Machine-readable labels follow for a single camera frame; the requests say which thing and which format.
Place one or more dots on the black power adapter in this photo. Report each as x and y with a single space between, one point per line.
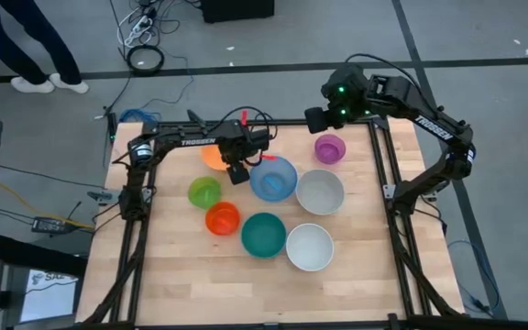
51 225

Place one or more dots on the black low shelf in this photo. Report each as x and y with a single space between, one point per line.
30 251

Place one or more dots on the white printed sign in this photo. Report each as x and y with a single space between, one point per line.
48 298

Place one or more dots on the white plastic bowl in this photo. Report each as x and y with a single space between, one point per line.
310 247

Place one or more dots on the grey plastic bowl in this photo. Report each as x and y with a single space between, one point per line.
320 191

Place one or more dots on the red-orange plastic bowl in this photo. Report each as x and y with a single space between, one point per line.
223 218

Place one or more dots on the green plastic bowl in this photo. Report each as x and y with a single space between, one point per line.
204 192

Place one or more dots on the person's white shoe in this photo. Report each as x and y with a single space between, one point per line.
32 85
69 84

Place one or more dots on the black box on floor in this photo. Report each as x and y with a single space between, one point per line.
237 10

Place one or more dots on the pale orange plastic bowl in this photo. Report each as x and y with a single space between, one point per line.
210 158

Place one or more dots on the white power strip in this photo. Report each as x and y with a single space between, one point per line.
139 23

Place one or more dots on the purple plastic bowl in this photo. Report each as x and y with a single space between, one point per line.
330 149

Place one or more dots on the black device with green light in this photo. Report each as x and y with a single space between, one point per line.
112 126

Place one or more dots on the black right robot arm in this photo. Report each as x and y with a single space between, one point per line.
433 128

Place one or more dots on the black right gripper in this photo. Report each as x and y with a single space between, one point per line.
318 120

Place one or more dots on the black clamp mount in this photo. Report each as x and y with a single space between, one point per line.
196 117

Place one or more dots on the teal plastic bowl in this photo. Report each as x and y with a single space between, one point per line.
264 234

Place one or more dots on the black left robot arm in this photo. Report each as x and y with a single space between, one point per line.
190 137

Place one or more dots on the blue plastic bowl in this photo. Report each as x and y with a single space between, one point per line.
273 183

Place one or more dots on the person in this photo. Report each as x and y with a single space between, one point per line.
39 32

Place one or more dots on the black aluminium table frame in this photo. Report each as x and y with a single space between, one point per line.
291 122

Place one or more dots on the grey metal frame bracket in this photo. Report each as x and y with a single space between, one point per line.
101 196
388 191

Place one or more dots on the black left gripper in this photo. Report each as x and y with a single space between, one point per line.
238 174

